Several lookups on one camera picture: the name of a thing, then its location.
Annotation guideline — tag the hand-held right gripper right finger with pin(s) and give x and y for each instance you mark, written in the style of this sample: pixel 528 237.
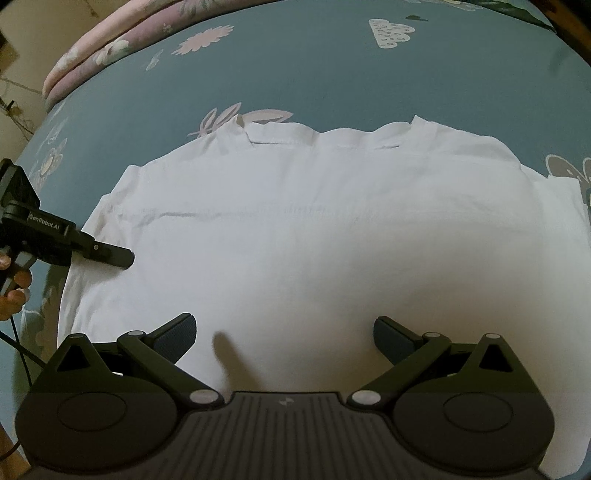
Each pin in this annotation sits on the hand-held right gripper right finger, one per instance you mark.
pixel 392 337

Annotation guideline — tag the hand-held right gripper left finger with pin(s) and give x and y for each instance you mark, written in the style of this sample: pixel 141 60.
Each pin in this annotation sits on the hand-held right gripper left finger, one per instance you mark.
pixel 178 337

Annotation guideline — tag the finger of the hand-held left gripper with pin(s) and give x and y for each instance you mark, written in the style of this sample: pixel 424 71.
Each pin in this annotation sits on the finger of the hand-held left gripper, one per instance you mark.
pixel 111 256

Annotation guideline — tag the white printed t-shirt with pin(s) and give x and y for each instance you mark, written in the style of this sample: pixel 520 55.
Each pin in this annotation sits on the white printed t-shirt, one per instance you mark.
pixel 300 230

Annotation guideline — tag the person's left hand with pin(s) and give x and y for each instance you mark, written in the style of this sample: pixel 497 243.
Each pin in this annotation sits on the person's left hand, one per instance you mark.
pixel 11 304

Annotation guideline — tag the pink floral quilt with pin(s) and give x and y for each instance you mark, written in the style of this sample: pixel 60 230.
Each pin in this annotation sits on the pink floral quilt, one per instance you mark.
pixel 74 50

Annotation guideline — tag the purple floral quilt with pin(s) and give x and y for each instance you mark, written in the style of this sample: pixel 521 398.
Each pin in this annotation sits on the purple floral quilt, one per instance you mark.
pixel 138 37

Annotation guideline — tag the bed with teal floral sheet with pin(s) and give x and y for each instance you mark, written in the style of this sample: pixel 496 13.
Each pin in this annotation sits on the bed with teal floral sheet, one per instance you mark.
pixel 300 69

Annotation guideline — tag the teal leaf-print pillow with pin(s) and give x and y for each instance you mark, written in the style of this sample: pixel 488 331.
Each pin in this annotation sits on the teal leaf-print pillow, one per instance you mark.
pixel 512 11

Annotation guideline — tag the wooden headboard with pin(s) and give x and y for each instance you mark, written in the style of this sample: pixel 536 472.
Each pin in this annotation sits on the wooden headboard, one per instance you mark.
pixel 572 32

